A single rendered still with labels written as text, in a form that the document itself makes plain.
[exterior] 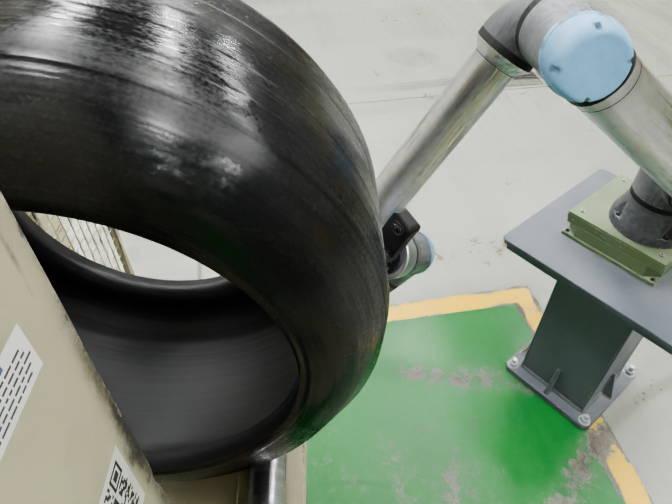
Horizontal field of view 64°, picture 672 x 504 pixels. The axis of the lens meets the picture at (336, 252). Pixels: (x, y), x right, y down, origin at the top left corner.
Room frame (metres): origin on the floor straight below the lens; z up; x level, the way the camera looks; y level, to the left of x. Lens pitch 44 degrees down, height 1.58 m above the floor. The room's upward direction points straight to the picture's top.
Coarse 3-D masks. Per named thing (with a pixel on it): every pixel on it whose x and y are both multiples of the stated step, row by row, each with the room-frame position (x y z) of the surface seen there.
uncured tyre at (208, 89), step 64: (0, 0) 0.38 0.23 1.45; (64, 0) 0.39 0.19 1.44; (128, 0) 0.41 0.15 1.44; (192, 0) 0.45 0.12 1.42; (0, 64) 0.31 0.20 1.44; (64, 64) 0.31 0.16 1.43; (128, 64) 0.33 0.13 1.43; (192, 64) 0.35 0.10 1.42; (256, 64) 0.40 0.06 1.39; (0, 128) 0.28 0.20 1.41; (64, 128) 0.28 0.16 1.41; (128, 128) 0.29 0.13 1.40; (192, 128) 0.30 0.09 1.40; (256, 128) 0.32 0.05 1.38; (320, 128) 0.38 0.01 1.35; (64, 192) 0.27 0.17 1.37; (128, 192) 0.27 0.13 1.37; (192, 192) 0.27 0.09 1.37; (256, 192) 0.29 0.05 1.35; (320, 192) 0.31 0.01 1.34; (64, 256) 0.54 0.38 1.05; (192, 256) 0.27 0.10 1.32; (256, 256) 0.27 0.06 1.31; (320, 256) 0.29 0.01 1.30; (384, 256) 0.35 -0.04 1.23; (128, 320) 0.51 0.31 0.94; (192, 320) 0.52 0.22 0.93; (256, 320) 0.51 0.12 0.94; (320, 320) 0.27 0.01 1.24; (384, 320) 0.31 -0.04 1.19; (128, 384) 0.42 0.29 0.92; (192, 384) 0.42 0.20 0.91; (256, 384) 0.40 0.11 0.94; (320, 384) 0.27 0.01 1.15; (192, 448) 0.29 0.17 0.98; (256, 448) 0.27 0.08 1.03
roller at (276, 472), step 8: (280, 456) 0.31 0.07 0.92; (264, 464) 0.30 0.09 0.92; (272, 464) 0.30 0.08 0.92; (280, 464) 0.30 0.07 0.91; (256, 472) 0.29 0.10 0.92; (264, 472) 0.29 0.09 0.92; (272, 472) 0.29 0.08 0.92; (280, 472) 0.29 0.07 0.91; (256, 480) 0.28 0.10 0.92; (264, 480) 0.28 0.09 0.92; (272, 480) 0.28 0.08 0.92; (280, 480) 0.28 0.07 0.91; (256, 488) 0.27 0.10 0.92; (264, 488) 0.27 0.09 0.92; (272, 488) 0.27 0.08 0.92; (280, 488) 0.27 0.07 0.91; (248, 496) 0.26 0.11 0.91; (256, 496) 0.26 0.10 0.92; (264, 496) 0.26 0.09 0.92; (272, 496) 0.26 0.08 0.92; (280, 496) 0.26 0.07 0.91
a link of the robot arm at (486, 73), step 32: (512, 0) 0.92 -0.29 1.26; (480, 32) 0.92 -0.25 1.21; (512, 32) 0.87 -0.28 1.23; (480, 64) 0.89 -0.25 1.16; (512, 64) 0.87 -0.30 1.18; (448, 96) 0.90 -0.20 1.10; (480, 96) 0.88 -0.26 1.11; (416, 128) 0.91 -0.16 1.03; (448, 128) 0.87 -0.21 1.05; (416, 160) 0.87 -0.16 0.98; (384, 192) 0.87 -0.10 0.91; (416, 192) 0.87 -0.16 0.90; (384, 224) 0.85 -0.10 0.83
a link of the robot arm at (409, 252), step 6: (408, 246) 0.69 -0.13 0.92; (414, 246) 0.71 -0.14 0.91; (408, 252) 0.68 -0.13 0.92; (414, 252) 0.70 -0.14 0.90; (408, 258) 0.67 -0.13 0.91; (414, 258) 0.69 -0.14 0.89; (402, 264) 0.67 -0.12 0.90; (408, 264) 0.67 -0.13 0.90; (414, 264) 0.69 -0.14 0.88; (402, 270) 0.66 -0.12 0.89; (408, 270) 0.68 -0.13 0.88; (390, 276) 0.66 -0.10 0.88; (396, 276) 0.66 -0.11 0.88; (402, 276) 0.68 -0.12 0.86
